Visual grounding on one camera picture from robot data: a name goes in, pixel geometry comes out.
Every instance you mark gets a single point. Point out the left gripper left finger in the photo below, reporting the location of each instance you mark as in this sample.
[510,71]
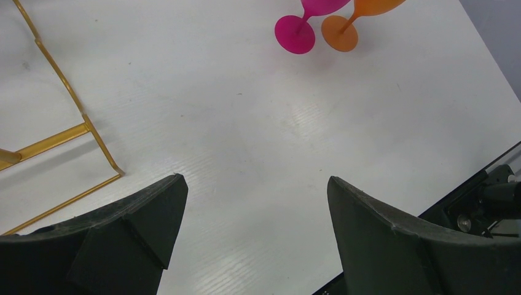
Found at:
[119,248]

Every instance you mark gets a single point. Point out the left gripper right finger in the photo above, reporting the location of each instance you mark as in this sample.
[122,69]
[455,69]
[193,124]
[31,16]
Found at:
[384,250]

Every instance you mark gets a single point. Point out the orange plastic wine glass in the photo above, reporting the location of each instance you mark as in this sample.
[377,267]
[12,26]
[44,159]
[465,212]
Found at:
[341,34]

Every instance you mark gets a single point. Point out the magenta plastic wine glass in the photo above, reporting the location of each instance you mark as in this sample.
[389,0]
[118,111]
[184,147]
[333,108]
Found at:
[295,34]

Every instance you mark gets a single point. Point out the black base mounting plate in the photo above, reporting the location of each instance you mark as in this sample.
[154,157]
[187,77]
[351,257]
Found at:
[475,207]

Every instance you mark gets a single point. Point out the gold wire glass rack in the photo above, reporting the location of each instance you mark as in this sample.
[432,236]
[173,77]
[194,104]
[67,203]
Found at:
[63,171]

